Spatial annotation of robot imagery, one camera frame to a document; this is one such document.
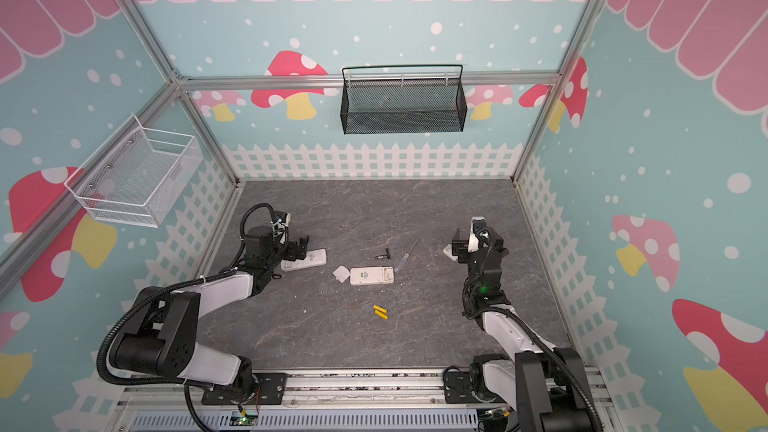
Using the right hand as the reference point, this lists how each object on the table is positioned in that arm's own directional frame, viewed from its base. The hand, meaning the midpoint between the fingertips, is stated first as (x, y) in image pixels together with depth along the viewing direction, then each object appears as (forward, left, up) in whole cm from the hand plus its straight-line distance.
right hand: (474, 228), depth 84 cm
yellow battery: (-17, +27, -17) cm, 36 cm away
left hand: (+3, +55, -10) cm, 56 cm away
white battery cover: (-6, +40, -17) cm, 44 cm away
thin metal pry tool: (0, +20, -17) cm, 26 cm away
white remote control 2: (-6, +28, -17) cm, 34 cm away
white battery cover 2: (+3, +4, -17) cm, 18 cm away
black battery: (+1, +28, -17) cm, 33 cm away
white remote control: (0, +49, -16) cm, 52 cm away
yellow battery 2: (-18, +27, -17) cm, 37 cm away
